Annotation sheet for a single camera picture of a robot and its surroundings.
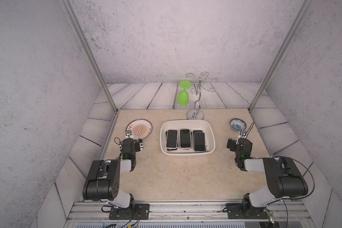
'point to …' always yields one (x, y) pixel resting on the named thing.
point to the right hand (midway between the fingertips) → (240, 139)
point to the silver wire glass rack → (197, 113)
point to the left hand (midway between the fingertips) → (133, 139)
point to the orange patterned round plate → (140, 128)
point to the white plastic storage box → (207, 126)
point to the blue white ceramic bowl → (237, 125)
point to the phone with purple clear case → (200, 142)
